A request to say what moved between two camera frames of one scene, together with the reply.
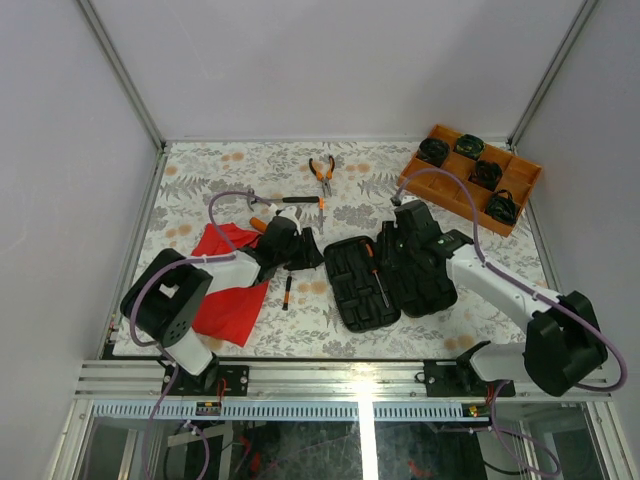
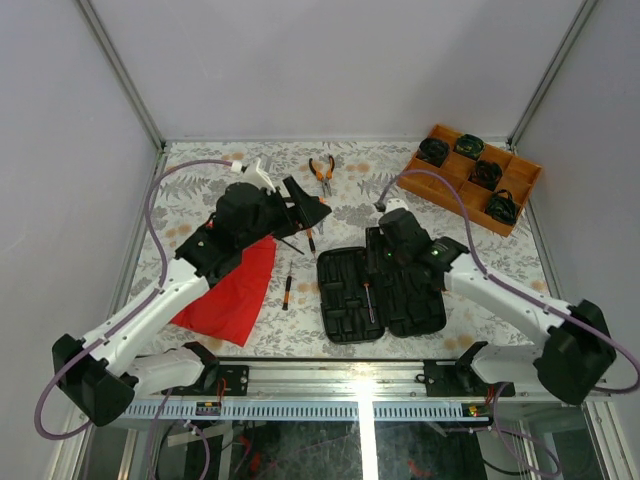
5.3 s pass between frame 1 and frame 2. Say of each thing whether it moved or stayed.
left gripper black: moved
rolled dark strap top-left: stayed
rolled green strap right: stayed
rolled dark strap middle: stayed
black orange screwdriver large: moved
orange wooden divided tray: stayed
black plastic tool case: moved
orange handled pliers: stayed
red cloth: stayed
